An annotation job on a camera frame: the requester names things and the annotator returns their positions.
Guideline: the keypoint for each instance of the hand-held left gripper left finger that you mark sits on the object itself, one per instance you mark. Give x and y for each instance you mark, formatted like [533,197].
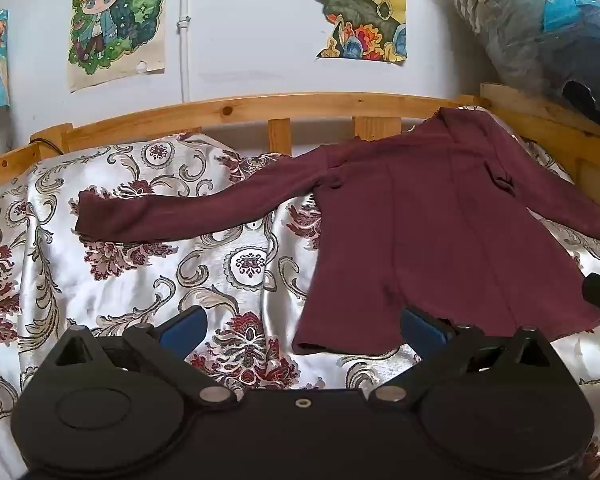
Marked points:
[186,326]

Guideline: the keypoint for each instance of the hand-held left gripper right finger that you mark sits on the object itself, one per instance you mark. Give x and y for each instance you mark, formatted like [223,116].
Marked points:
[421,331]

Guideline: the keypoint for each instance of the maroon long-sleeve shirt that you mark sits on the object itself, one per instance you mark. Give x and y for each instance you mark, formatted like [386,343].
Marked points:
[430,235]

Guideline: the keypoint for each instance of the white floral bedspread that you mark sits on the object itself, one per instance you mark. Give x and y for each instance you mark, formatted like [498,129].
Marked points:
[130,270]

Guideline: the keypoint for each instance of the clear plastic storage bag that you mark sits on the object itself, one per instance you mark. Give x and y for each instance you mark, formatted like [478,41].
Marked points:
[540,35]

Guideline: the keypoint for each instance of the blond cartoon child poster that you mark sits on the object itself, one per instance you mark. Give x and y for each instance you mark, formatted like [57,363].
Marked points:
[112,20]

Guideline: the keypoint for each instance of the wooden bed frame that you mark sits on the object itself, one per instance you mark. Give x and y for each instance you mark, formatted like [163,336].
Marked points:
[230,107]

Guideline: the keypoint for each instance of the white wall pipe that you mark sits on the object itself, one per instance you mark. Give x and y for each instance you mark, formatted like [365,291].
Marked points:
[185,35]

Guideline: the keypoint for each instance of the colourful landscape wall poster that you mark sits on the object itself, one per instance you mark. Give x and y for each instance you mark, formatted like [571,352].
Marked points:
[360,10]

